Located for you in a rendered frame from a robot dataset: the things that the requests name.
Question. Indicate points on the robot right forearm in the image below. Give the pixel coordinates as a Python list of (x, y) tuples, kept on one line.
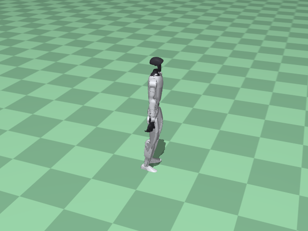
[(152, 110)]

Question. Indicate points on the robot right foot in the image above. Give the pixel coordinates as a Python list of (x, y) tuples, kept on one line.
[(149, 168)]

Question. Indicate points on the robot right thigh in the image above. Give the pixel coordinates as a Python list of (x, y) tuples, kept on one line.
[(155, 133)]

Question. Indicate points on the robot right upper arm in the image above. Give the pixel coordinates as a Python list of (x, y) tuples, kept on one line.
[(152, 89)]

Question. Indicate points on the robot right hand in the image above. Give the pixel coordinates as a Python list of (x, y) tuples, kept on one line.
[(150, 126)]

